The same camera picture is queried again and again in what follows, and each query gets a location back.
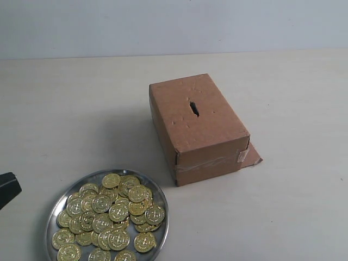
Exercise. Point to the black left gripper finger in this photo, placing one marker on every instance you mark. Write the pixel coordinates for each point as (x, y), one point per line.
(9, 188)

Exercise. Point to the brown cardboard box with slot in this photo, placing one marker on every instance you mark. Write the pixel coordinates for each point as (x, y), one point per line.
(201, 135)

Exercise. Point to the gold coin left lower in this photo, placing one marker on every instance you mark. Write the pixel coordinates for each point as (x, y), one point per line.
(62, 237)

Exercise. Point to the gold coin bottom left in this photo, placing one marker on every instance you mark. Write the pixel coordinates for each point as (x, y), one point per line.
(69, 252)

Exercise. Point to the gold coin pile centre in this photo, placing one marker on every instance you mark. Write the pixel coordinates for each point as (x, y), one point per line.
(101, 203)

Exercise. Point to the gold coin top of pile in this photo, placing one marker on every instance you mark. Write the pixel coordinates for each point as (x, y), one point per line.
(111, 180)

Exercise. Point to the round steel plate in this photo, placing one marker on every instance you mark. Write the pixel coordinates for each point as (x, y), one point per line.
(96, 177)

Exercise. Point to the gold coin centre front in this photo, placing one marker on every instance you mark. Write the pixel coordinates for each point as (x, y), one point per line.
(118, 239)

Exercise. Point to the gold coin bottom centre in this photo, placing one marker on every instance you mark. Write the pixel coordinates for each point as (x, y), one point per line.
(125, 255)

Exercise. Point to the gold coin lower right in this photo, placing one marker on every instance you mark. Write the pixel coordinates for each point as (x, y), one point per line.
(144, 242)

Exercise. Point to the gold coin right edge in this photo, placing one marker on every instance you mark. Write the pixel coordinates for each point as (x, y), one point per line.
(154, 215)

